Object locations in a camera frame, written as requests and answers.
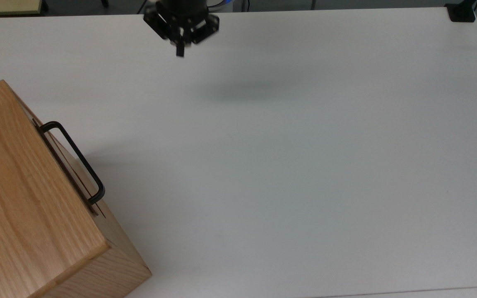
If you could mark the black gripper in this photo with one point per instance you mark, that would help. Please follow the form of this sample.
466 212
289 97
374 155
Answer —
162 22

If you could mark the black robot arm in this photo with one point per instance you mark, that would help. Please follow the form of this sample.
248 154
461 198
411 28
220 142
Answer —
182 7

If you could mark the pale yellow board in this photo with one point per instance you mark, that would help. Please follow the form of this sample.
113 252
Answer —
4 6

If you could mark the light wooden cabinet box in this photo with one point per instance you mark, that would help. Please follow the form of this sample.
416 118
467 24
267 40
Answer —
19 207

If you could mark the black table clamp mount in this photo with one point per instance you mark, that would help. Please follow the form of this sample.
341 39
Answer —
461 12

